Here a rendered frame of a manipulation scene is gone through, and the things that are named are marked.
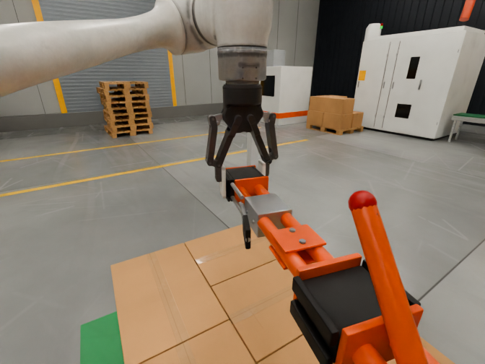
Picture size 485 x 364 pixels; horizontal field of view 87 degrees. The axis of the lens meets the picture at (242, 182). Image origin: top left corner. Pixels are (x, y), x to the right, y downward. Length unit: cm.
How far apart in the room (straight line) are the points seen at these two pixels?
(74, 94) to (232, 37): 918
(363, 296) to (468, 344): 193
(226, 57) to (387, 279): 40
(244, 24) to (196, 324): 104
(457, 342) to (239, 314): 142
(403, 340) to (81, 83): 952
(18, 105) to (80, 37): 938
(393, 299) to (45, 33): 43
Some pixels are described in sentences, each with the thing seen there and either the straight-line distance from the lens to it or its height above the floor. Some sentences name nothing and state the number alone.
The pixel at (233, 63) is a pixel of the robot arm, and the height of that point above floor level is 148.
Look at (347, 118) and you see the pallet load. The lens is 738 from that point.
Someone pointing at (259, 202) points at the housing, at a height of 126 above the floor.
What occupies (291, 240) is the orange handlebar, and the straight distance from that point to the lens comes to 36.
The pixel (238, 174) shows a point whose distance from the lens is 55.
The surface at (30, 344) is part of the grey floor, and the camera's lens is 218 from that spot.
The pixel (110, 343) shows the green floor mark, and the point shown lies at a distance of 195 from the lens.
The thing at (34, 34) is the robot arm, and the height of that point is 151.
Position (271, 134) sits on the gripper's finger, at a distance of 54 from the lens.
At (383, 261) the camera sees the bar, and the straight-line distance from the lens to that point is 24.
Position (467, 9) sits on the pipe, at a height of 268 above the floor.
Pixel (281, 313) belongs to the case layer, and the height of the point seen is 54.
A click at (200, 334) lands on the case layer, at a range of 116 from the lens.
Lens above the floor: 147
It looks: 23 degrees down
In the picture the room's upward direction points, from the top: straight up
